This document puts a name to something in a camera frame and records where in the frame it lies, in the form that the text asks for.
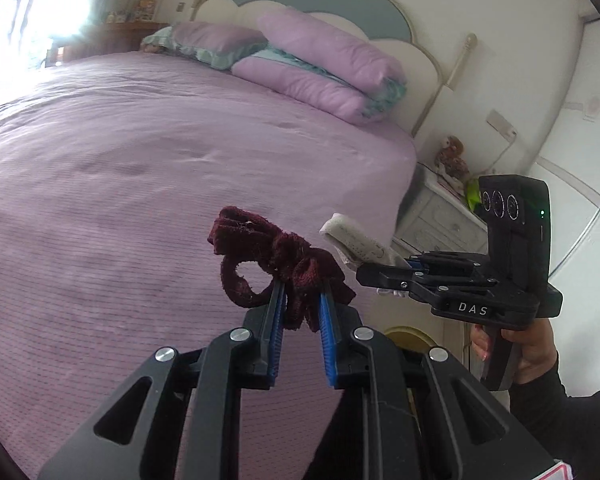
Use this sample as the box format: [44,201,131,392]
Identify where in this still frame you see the blue cream bed headboard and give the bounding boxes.
[192,0,478,139]

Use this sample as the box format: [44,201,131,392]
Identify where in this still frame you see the person's right hand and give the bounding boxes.
[470,318,557,385]

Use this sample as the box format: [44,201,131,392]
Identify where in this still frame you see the white carved bedside cabinet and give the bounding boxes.
[391,162,488,256]

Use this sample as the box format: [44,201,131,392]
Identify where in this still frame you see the white wardrobe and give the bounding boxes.
[530,20,600,396]

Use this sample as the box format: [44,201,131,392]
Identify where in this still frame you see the grey white pouch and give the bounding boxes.
[320,212,412,273]

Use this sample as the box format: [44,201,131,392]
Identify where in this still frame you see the purple dotted bed sheet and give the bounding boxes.
[0,52,416,478]

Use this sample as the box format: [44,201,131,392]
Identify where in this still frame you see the person's right forearm black sleeve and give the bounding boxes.
[509,366,600,479]

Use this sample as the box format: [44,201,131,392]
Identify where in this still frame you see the colourful box on desk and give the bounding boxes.
[131,0,157,22]

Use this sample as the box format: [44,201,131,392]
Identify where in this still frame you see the dark red cloth scrunchie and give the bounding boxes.
[208,206,356,332]

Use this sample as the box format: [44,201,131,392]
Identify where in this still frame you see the small brown plush toy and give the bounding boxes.
[434,136,469,181]

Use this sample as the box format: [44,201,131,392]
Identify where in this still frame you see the purple pillow with teal frill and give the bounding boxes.
[140,21,268,70]

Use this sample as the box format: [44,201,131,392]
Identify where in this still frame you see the long purple bolster pillow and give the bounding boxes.
[258,6,406,98]

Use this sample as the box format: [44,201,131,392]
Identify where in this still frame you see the wooden desk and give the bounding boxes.
[47,22,168,65]

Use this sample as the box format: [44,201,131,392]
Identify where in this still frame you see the lower purple pillow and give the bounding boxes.
[230,46,406,125]

